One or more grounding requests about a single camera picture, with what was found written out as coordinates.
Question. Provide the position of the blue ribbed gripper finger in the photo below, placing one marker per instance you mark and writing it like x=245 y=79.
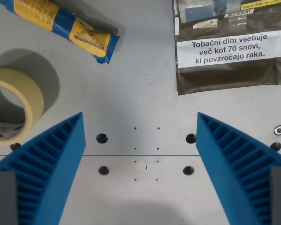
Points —
x=231 y=168
x=53 y=168

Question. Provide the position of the blue and yellow bag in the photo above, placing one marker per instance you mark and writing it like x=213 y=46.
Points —
x=84 y=32

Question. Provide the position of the silver table screw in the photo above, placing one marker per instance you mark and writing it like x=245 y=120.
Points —
x=279 y=130

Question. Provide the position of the beige masking tape roll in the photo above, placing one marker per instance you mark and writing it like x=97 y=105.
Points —
x=25 y=98

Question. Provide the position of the dark tobacco pouch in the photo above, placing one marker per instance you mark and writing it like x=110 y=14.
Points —
x=227 y=47

